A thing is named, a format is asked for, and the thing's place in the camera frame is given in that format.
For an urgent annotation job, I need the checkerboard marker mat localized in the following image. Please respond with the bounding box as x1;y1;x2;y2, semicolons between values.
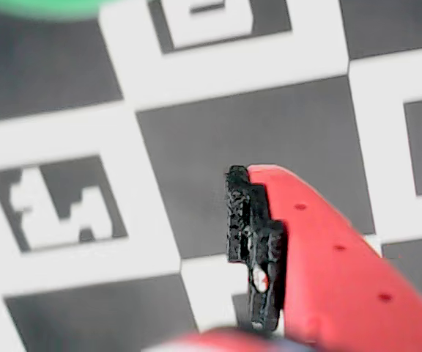
0;0;422;352

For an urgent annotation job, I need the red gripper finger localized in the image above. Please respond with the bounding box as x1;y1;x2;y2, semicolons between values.
225;164;422;352
141;328;314;352

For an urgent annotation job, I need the green ring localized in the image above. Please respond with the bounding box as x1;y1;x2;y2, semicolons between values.
0;0;104;21

